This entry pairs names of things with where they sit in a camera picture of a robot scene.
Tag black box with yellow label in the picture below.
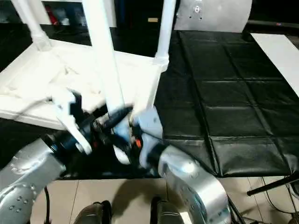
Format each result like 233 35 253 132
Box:
114 0 180 32

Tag white flat board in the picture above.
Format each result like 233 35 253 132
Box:
250 33 299 85

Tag loose grey floor cables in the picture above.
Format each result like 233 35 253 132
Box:
259 177 299 220

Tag black metal table leg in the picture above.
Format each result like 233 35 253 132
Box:
246 174 299 196

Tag white cabinet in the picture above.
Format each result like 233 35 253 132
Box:
0 0 117 28

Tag black robot foot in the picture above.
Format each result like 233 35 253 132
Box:
149 198 184 224
74 200 114 224

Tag black right robot foot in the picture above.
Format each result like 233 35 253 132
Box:
149 198 184 224

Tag white plastic table top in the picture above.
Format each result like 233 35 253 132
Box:
0 38 170 132

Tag black left robot foot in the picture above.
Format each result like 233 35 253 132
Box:
74 200 114 224

